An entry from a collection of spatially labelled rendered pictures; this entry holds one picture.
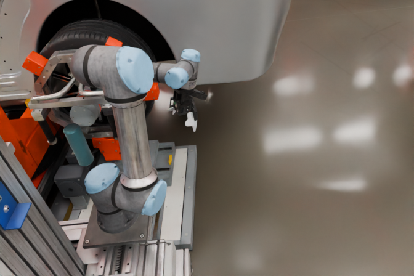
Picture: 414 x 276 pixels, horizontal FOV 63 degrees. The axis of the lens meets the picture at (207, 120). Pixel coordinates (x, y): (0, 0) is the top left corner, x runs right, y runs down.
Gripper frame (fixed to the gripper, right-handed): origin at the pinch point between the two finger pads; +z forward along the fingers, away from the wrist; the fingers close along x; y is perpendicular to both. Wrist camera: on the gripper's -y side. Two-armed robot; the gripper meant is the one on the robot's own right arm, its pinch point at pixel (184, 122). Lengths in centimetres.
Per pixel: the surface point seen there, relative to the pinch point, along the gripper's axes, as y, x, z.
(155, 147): -28, -54, 68
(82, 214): 29, -52, 97
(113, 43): 8, -48, -20
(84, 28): 12, -70, -19
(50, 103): 40, -50, 6
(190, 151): -54, -44, 76
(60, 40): 24, -71, -14
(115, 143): 7, -47, 43
